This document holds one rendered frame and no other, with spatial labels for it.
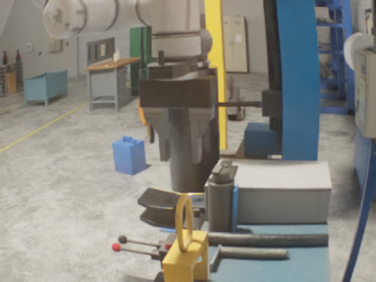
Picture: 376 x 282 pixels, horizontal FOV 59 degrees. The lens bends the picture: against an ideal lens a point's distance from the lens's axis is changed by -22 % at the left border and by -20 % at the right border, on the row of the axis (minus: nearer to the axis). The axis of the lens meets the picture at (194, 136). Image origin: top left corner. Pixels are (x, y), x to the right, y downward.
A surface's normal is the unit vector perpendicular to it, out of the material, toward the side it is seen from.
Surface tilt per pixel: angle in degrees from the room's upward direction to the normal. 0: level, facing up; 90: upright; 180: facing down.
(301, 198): 90
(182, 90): 90
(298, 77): 90
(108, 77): 90
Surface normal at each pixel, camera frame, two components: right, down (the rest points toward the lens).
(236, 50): -0.26, 0.29
